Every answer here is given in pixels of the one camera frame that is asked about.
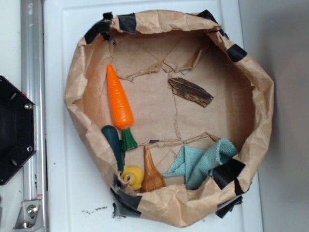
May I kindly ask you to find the metal corner bracket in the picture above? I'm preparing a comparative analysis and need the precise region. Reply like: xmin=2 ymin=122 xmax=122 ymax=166
xmin=12 ymin=200 xmax=44 ymax=232

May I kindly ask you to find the brown wooden spoon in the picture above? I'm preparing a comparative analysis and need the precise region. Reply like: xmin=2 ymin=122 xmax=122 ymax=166
xmin=140 ymin=146 xmax=166 ymax=192

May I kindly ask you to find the white plastic tray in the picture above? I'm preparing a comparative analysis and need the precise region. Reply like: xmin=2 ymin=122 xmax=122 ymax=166
xmin=42 ymin=0 xmax=264 ymax=232

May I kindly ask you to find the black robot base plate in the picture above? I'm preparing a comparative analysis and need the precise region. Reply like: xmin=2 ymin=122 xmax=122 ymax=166
xmin=0 ymin=76 xmax=36 ymax=186

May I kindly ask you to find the orange toy carrot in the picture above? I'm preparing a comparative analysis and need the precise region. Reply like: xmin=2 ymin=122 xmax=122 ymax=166
xmin=107 ymin=64 xmax=138 ymax=151

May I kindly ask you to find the brown paper bag bin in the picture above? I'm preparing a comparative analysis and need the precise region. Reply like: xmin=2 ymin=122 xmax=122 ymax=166
xmin=64 ymin=10 xmax=274 ymax=227

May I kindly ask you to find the teal cloth towel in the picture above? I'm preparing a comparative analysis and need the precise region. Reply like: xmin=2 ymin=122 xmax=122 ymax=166
xmin=163 ymin=138 xmax=238 ymax=190

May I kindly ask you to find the aluminium frame rail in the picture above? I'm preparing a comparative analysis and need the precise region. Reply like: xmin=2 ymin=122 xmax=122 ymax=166
xmin=20 ymin=0 xmax=49 ymax=232

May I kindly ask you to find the dark brown wood chip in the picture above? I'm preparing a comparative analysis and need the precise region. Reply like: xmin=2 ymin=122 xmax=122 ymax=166
xmin=169 ymin=77 xmax=214 ymax=107

